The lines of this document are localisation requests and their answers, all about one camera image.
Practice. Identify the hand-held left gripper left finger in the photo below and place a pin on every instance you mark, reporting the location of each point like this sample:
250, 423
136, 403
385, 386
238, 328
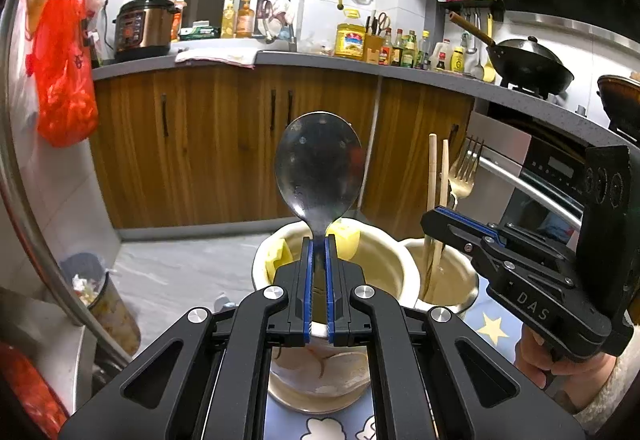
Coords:
306, 280

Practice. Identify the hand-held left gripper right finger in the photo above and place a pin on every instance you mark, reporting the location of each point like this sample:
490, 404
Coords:
331, 280

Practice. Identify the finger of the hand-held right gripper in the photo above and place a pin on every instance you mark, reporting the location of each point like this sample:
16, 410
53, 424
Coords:
470, 221
450, 232

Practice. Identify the yellow green plastic utensil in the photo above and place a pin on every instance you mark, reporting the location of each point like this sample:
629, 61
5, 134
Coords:
345, 240
280, 255

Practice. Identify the gold fork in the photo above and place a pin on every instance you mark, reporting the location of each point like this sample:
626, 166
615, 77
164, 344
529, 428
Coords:
462, 182

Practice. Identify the cream ceramic floral pot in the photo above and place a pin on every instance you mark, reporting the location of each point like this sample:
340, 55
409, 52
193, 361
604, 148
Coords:
452, 285
385, 260

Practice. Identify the wooden chopstick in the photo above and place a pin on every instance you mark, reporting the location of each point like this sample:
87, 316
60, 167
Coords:
444, 169

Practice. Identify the silver spoon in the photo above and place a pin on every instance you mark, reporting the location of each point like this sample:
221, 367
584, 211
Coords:
317, 164

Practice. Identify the person's right forearm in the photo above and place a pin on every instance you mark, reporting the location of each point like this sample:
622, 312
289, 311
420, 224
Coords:
617, 395

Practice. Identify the person's right hand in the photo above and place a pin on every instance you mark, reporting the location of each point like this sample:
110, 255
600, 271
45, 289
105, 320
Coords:
580, 380

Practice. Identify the blue printed cloth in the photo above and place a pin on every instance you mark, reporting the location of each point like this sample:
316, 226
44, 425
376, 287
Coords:
495, 327

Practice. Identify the stainless steel oven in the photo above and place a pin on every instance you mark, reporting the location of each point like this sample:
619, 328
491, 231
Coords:
550, 164

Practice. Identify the yellow spatula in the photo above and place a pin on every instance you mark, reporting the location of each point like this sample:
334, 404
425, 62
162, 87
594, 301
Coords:
489, 64

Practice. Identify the wooden kitchen base cabinet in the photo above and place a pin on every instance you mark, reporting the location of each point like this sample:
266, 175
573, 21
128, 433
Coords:
215, 144

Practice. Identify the black wok with lid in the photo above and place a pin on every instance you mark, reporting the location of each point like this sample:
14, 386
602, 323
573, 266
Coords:
530, 64

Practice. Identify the row of sauce bottles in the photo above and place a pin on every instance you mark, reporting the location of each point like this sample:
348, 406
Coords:
407, 49

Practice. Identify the trash bin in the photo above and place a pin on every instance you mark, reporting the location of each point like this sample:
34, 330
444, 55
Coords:
117, 320

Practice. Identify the brown pan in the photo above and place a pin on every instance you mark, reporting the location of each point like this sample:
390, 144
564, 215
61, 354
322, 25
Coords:
620, 94

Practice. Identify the wooden knife block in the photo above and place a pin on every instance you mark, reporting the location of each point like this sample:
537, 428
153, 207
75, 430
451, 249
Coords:
372, 48

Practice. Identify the grey kitchen countertop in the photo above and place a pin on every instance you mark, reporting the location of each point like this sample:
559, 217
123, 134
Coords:
320, 64

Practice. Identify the yellow tin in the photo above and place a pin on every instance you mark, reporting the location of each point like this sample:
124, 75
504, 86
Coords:
350, 42

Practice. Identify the white cloth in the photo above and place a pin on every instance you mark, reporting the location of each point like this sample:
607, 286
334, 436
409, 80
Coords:
215, 55

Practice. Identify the curved steel bar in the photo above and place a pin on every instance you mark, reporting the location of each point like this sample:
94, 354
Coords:
37, 255

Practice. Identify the green package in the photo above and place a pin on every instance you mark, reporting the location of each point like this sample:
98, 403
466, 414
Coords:
200, 30

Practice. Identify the pink white towel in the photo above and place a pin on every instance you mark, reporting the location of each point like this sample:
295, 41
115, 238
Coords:
277, 9

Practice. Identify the yellow dish soap bottle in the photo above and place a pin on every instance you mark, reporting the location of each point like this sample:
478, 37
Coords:
228, 18

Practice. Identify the electric pressure cooker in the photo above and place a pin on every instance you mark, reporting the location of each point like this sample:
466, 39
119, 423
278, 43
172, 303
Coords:
145, 27

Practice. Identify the crumpled red plastic bag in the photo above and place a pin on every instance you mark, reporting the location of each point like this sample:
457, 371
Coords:
25, 390

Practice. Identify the hanging red plastic bag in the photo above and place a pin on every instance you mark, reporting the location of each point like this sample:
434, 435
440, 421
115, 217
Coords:
60, 84

